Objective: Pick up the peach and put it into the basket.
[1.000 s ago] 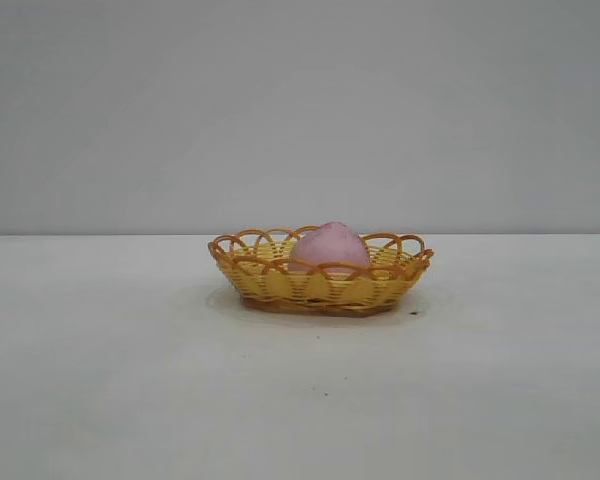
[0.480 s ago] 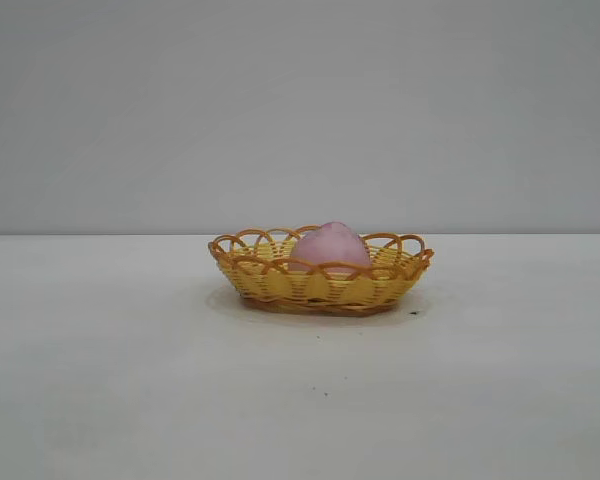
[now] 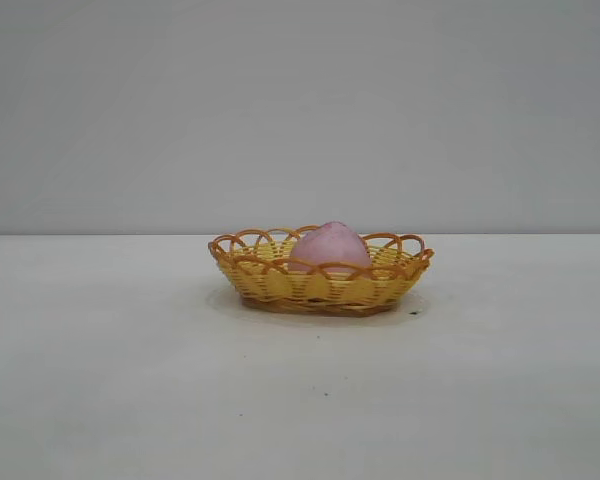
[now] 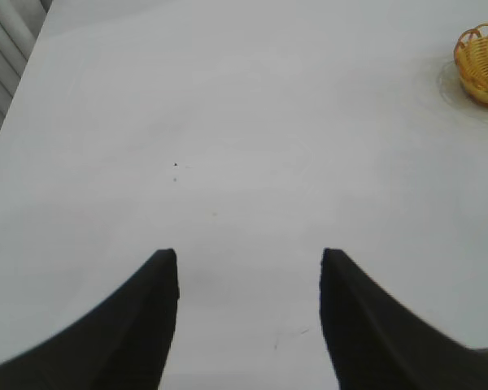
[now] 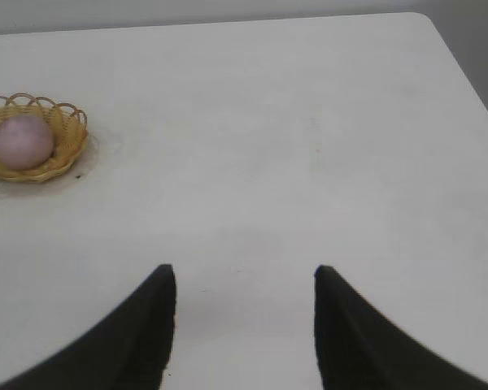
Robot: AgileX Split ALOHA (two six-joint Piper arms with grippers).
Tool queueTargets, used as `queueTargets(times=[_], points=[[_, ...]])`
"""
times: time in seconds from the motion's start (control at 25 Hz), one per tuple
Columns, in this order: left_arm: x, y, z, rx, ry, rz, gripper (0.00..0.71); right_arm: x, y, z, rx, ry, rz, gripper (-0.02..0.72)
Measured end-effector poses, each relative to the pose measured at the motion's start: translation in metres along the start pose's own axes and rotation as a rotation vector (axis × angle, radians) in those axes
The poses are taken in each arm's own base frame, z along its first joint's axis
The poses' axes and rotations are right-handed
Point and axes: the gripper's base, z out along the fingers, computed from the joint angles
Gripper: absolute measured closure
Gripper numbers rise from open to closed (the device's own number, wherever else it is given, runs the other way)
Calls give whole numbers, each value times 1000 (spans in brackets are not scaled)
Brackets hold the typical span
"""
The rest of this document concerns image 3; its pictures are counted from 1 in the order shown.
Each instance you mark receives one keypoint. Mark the pink peach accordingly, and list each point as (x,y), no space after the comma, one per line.
(325,250)

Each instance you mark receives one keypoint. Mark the yellow woven wicker basket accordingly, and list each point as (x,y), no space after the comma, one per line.
(330,295)

